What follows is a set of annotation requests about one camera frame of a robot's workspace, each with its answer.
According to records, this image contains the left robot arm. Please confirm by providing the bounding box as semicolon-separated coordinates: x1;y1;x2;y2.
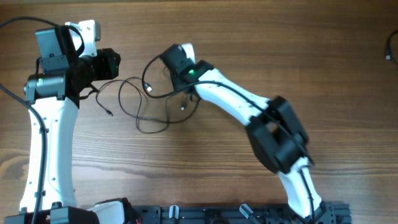
4;20;128;223

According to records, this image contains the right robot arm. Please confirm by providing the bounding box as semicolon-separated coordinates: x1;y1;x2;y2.
159;44;322;221

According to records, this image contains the left camera black cable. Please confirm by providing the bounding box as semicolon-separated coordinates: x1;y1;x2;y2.
0;16;60;224

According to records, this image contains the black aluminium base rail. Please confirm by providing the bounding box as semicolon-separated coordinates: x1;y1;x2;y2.
133;203;353;224

